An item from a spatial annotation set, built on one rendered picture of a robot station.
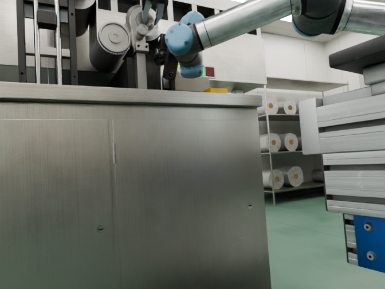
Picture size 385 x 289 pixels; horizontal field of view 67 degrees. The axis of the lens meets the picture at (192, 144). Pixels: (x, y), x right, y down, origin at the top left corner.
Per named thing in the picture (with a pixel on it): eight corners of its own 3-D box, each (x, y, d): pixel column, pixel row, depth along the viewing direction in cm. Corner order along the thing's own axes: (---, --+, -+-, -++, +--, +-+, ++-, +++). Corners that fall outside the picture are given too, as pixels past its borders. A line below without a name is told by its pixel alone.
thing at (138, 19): (147, 7, 115) (158, 24, 116) (145, 10, 116) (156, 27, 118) (132, 15, 112) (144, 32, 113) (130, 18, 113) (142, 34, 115)
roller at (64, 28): (55, 5, 102) (54, -33, 103) (54, 34, 124) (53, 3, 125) (97, 12, 108) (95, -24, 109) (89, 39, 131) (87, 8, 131)
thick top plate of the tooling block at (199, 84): (175, 90, 115) (174, 75, 115) (145, 109, 151) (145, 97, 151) (209, 92, 122) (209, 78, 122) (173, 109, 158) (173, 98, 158)
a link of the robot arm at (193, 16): (186, 33, 86) (184, 6, 87) (172, 47, 96) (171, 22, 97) (209, 36, 90) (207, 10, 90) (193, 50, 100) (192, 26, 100)
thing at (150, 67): (160, 80, 117) (158, 36, 119) (144, 94, 139) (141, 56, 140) (161, 80, 118) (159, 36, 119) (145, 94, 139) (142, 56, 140)
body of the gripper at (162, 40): (173, 42, 115) (186, 28, 104) (175, 63, 114) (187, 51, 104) (154, 39, 111) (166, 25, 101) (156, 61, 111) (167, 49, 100)
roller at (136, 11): (130, 33, 112) (129, 4, 113) (117, 57, 135) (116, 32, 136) (158, 37, 117) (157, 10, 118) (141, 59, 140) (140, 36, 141)
